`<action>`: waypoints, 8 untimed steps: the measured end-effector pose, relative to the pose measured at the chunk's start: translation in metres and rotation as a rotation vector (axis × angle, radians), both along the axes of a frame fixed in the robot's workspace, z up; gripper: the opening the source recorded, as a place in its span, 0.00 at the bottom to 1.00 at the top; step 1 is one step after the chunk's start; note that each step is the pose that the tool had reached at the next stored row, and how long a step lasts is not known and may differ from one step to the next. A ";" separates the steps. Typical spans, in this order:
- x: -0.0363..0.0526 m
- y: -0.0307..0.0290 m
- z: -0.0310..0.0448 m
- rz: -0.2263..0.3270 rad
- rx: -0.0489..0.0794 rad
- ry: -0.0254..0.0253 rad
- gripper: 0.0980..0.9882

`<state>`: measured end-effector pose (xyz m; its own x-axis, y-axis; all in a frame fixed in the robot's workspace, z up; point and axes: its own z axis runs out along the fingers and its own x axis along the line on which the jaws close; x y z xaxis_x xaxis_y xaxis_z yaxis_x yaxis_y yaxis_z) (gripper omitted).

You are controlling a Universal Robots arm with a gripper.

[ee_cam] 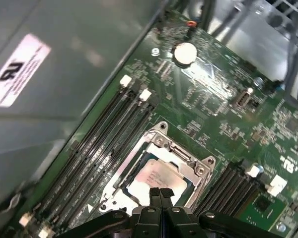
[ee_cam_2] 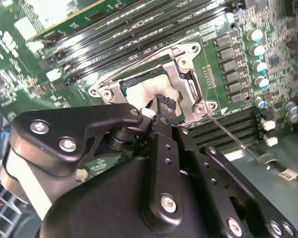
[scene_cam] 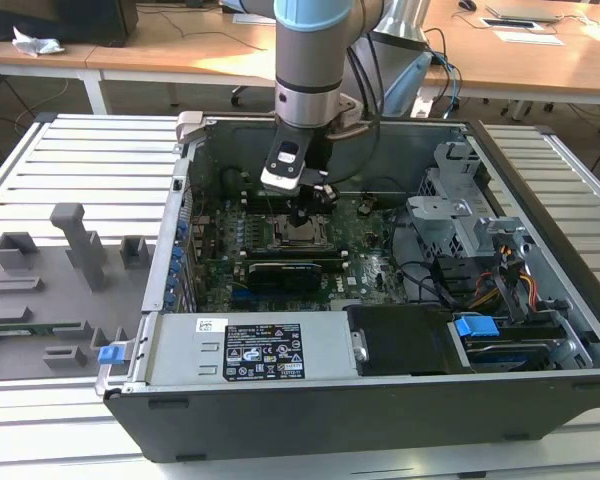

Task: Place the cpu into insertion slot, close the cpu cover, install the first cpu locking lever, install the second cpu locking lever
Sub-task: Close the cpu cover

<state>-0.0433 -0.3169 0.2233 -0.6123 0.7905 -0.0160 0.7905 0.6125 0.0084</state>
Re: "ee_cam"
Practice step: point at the silver square CPU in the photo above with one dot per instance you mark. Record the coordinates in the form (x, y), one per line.
(161, 178)

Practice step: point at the white warning sticker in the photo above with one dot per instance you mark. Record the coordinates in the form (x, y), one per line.
(17, 72)

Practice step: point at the silver coin battery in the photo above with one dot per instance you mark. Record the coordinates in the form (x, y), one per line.
(185, 53)

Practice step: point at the internal USB port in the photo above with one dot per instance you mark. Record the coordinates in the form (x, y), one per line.
(243, 98)

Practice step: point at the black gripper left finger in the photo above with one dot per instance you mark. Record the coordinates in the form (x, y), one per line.
(144, 223)

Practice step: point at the CPU socket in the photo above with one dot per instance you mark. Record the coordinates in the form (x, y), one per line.
(162, 126)

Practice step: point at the RAM slot with black clips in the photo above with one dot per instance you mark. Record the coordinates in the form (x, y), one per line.
(248, 188)
(221, 184)
(106, 129)
(126, 138)

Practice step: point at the green motherboard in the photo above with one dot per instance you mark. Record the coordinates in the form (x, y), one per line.
(213, 111)

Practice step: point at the RAM slot with white clips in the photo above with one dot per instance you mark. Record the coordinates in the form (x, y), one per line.
(96, 124)
(115, 135)
(232, 192)
(275, 184)

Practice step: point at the metal socket cover frame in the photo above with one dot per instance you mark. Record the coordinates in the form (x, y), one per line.
(161, 151)

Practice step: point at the black and silver PC case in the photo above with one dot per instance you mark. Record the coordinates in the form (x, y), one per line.
(64, 124)

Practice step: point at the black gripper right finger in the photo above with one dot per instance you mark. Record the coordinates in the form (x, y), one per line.
(178, 223)

